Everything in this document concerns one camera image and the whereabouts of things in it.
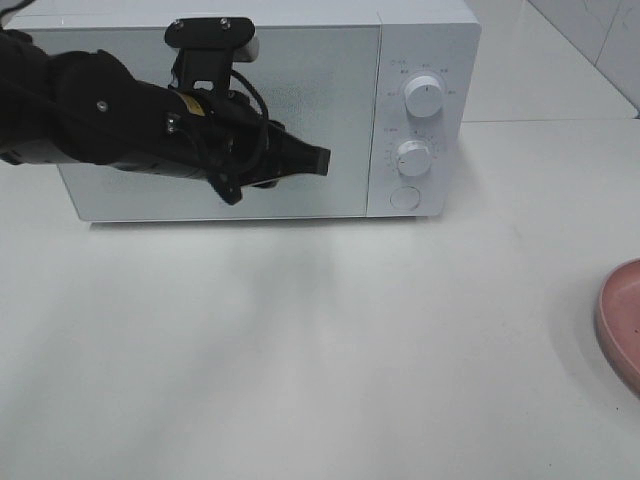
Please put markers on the round white door button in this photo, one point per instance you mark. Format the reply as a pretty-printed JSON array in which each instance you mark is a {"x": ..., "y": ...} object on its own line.
[{"x": 406, "y": 198}]

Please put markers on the white microwave door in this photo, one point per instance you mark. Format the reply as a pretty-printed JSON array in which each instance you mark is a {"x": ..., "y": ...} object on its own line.
[{"x": 185, "y": 121}]

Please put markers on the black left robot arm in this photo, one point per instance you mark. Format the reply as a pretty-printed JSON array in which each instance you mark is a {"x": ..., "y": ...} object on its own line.
[{"x": 87, "y": 108}]

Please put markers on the white microwave knob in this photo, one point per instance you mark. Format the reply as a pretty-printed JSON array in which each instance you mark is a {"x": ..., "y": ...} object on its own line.
[
  {"x": 413, "y": 158},
  {"x": 423, "y": 95}
]

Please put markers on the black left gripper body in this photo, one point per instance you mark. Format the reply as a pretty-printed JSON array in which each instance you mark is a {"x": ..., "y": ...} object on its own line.
[{"x": 230, "y": 138}]

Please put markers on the white microwave oven body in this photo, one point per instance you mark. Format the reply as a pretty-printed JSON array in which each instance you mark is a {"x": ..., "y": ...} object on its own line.
[{"x": 425, "y": 50}]

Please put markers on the pink round plate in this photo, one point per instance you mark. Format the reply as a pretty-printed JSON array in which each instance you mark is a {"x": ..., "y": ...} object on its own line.
[{"x": 617, "y": 322}]

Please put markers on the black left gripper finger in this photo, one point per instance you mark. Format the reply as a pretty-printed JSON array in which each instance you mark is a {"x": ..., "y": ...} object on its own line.
[{"x": 289, "y": 156}]

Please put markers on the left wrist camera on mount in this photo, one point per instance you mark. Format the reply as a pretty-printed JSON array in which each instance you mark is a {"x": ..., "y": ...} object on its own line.
[{"x": 207, "y": 49}]

